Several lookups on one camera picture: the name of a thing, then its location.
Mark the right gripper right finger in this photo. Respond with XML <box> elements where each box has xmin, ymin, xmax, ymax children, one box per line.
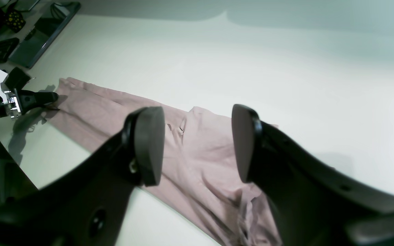
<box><xmin>232</xmin><ymin>104</ymin><xmax>394</xmax><ymax>246</ymax></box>

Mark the pale pink T-shirt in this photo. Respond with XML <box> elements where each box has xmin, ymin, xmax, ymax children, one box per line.
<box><xmin>45</xmin><ymin>78</ymin><xmax>283</xmax><ymax>246</ymax></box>

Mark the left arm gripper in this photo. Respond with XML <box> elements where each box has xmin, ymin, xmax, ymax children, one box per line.
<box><xmin>0</xmin><ymin>68</ymin><xmax>59</xmax><ymax>120</ymax></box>

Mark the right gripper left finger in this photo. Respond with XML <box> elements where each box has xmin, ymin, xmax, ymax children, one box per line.
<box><xmin>0</xmin><ymin>107</ymin><xmax>165</xmax><ymax>246</ymax></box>

